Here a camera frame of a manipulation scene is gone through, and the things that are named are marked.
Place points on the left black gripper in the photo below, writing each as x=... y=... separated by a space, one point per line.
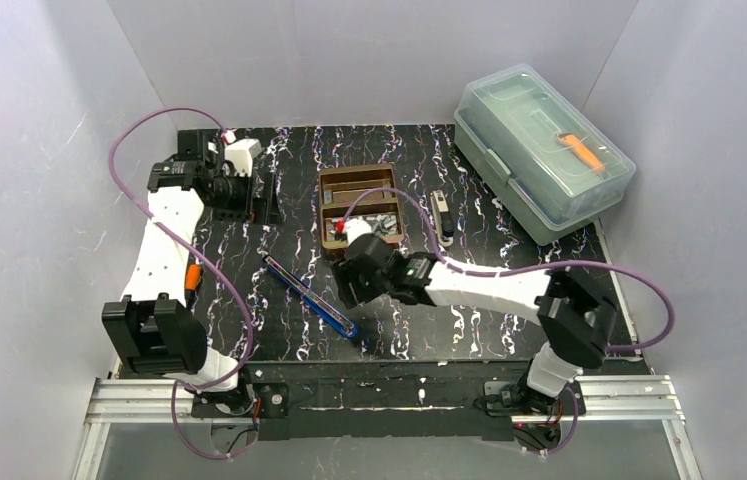
x=266 y=198

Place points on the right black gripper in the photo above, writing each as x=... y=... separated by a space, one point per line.
x=352 y=279

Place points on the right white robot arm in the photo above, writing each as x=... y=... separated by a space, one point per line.
x=574 y=311

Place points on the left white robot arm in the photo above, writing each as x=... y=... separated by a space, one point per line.
x=152 y=327

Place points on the pile of staple strips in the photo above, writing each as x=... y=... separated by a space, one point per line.
x=382 y=224

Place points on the black marbled mat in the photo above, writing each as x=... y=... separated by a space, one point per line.
x=385 y=175

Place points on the clear plastic storage box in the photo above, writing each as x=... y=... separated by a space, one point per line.
x=506 y=126

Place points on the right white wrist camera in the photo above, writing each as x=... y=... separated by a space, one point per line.
x=351 y=229

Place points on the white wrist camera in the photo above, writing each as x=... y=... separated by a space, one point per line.
x=351 y=229
x=239 y=157

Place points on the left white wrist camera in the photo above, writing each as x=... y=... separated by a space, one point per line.
x=239 y=157

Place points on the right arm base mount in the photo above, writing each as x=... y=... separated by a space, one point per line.
x=550 y=421

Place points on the orange handled tool in box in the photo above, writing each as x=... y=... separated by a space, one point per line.
x=582 y=152

